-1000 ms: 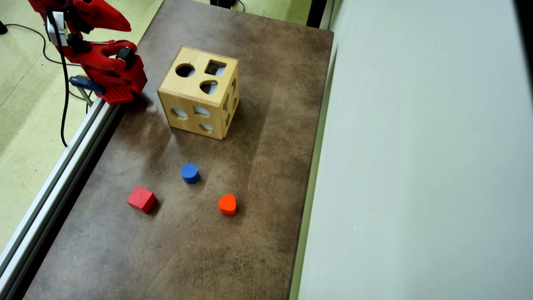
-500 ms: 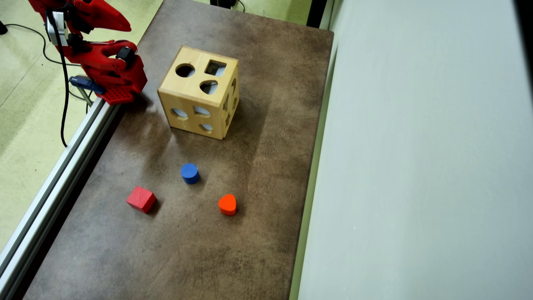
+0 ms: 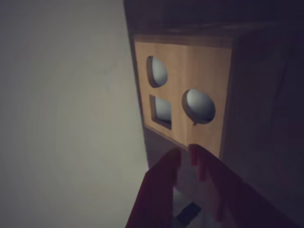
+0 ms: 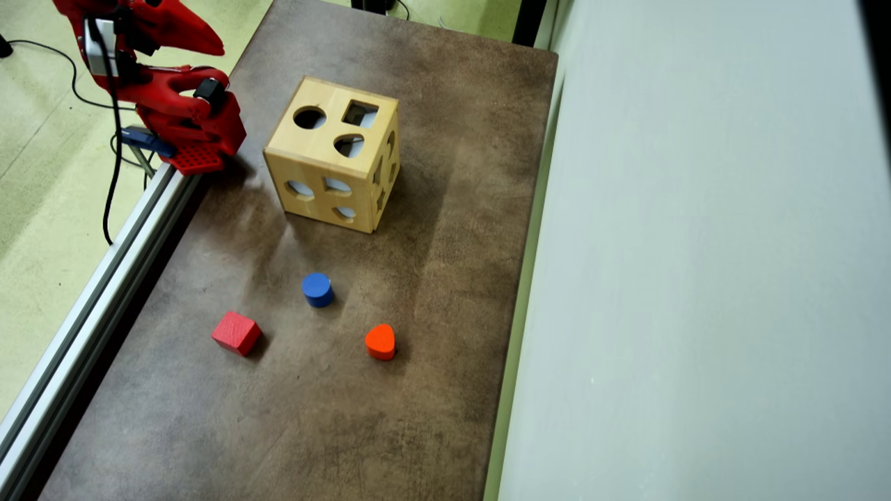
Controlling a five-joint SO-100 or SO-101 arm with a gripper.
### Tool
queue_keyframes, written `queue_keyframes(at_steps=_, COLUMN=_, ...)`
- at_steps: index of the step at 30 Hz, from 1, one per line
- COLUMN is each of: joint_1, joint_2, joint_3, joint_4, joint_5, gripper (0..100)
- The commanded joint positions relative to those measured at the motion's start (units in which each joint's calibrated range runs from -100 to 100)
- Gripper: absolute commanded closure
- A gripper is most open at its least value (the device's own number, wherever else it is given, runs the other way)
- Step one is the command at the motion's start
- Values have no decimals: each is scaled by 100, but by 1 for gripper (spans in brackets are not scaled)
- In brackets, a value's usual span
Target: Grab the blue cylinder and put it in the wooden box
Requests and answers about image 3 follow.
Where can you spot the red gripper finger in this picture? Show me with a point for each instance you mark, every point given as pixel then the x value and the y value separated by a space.
pixel 156 190
pixel 228 190

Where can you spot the wooden shape sorter box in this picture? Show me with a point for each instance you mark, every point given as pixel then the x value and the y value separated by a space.
pixel 190 71

